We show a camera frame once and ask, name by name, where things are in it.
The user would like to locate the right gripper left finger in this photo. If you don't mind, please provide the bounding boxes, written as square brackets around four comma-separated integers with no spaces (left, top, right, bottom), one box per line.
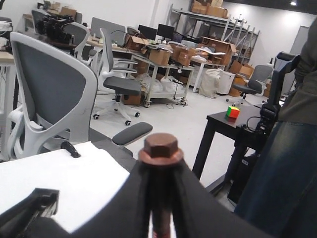
[66,164,152,238]

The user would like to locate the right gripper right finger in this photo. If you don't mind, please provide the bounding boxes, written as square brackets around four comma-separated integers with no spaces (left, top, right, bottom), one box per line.
[172,160,274,238]

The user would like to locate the copper hex flange bolt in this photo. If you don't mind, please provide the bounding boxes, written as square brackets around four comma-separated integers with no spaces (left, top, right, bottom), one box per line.
[138,133,184,238]

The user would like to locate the open brown cardboard box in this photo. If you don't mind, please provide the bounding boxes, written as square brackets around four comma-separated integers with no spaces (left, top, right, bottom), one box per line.
[148,47,172,66]

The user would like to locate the large open cardboard box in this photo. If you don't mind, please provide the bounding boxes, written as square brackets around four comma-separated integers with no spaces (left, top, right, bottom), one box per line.
[199,36,237,64]

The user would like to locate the black computer tower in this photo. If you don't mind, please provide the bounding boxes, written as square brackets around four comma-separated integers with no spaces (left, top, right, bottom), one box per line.
[227,151,262,204]

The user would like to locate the black table clamp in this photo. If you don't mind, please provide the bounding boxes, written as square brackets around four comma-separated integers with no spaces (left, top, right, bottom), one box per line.
[61,141,81,158]

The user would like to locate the small black table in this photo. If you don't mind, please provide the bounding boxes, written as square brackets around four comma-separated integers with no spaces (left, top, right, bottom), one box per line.
[192,105,269,184]

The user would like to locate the person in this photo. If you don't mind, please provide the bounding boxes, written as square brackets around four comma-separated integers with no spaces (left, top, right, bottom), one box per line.
[234,17,317,238]

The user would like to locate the colourful puzzle cube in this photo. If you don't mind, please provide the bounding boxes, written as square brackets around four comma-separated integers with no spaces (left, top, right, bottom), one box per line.
[224,106,240,119]

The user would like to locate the large white grey office chair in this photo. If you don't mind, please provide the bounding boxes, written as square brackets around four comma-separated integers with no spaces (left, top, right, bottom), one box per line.
[6,31,154,160]

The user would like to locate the white wheeled work table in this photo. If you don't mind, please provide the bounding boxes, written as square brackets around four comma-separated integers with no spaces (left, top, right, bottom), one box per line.
[131,53,195,108]

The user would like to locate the black stand with clamp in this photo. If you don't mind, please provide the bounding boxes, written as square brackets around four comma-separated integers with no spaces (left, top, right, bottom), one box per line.
[256,51,302,136]

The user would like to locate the black computer monitor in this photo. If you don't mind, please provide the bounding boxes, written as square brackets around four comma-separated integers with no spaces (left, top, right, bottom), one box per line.
[157,23,175,40]
[138,24,158,41]

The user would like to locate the grey metal storage shelf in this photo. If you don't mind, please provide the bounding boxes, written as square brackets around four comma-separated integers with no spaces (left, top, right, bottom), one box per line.
[168,7,261,67]

